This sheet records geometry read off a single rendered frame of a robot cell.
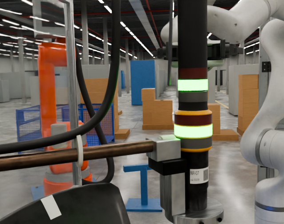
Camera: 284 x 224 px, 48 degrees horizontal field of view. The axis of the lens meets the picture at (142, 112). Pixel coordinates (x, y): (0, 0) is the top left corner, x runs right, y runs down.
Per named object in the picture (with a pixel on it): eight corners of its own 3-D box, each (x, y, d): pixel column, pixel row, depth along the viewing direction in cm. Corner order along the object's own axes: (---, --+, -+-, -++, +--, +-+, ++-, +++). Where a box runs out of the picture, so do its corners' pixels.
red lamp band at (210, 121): (186, 127, 34) (186, 116, 34) (167, 122, 38) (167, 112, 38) (220, 123, 36) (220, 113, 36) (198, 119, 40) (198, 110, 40)
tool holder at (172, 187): (167, 238, 33) (165, 145, 32) (140, 212, 39) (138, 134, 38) (236, 221, 36) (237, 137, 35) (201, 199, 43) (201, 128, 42)
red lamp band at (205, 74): (188, 78, 34) (187, 67, 34) (172, 79, 37) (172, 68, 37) (213, 78, 35) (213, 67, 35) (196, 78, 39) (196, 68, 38)
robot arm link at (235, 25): (236, -32, 86) (163, 20, 73) (277, 10, 85) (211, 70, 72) (219, -10, 94) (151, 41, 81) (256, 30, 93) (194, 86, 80)
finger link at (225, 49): (237, 59, 58) (241, 57, 52) (219, 60, 59) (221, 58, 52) (237, 42, 58) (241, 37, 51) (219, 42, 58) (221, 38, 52)
